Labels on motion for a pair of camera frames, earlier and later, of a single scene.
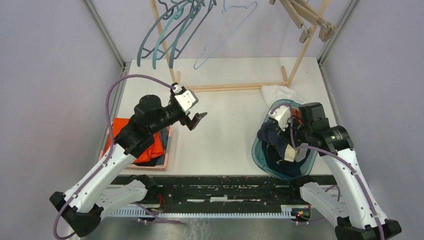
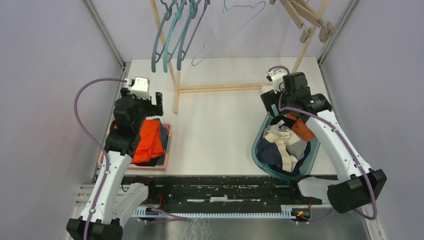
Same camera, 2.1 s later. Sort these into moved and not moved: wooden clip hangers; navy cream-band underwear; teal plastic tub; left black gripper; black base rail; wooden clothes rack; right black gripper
Moved: right black gripper; navy cream-band underwear; left black gripper
Not moved: black base rail; wooden clothes rack; wooden clip hangers; teal plastic tub
